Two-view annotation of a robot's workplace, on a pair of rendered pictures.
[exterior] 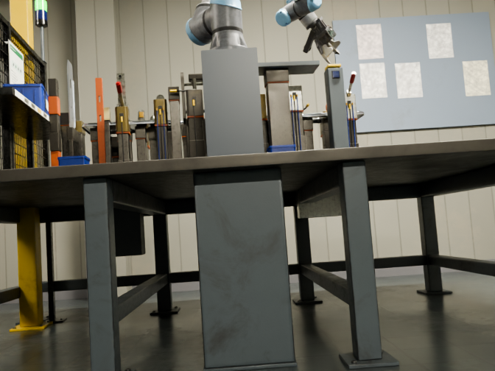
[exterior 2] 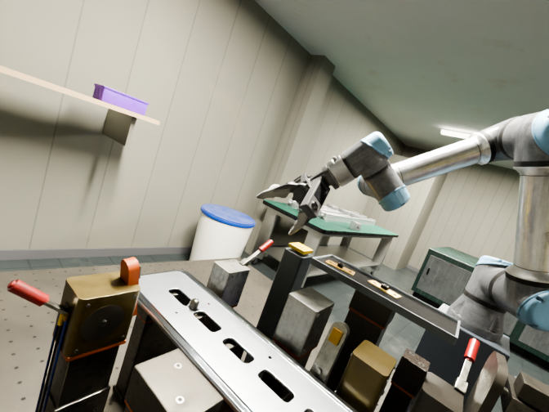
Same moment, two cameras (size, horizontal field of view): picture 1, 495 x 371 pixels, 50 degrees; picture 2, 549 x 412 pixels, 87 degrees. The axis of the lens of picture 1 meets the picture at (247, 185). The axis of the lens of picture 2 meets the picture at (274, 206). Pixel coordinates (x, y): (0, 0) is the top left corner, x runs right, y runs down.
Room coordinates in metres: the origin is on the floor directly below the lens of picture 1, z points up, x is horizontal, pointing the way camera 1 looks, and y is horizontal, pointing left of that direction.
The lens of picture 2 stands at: (3.06, 0.05, 1.39)
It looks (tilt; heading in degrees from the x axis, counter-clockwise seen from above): 9 degrees down; 220
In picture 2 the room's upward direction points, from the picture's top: 19 degrees clockwise
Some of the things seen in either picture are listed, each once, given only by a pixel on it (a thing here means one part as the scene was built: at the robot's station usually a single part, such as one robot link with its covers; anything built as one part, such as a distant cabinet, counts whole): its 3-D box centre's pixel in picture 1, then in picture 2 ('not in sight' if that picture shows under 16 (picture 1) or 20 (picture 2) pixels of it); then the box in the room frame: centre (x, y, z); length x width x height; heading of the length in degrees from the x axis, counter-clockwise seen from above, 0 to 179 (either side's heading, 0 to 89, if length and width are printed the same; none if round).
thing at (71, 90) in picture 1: (71, 95); not in sight; (2.54, 0.83, 1.17); 0.12 x 0.01 x 0.34; 6
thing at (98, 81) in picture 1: (101, 131); not in sight; (2.39, 0.65, 0.95); 0.03 x 0.01 x 0.50; 96
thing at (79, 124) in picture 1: (76, 157); not in sight; (2.65, 0.85, 0.88); 0.08 x 0.08 x 0.36; 6
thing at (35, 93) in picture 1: (29, 106); not in sight; (2.41, 0.99, 1.09); 0.30 x 0.17 x 0.13; 13
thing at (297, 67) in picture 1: (275, 68); (380, 290); (2.29, -0.16, 1.16); 0.37 x 0.14 x 0.02; 96
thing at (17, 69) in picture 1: (15, 76); not in sight; (2.60, 1.13, 1.30); 0.23 x 0.02 x 0.31; 6
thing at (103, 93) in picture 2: not in sight; (121, 100); (2.31, -2.25, 1.42); 0.30 x 0.21 x 0.10; 2
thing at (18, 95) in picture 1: (22, 118); not in sight; (2.31, 0.98, 1.01); 0.90 x 0.22 x 0.03; 6
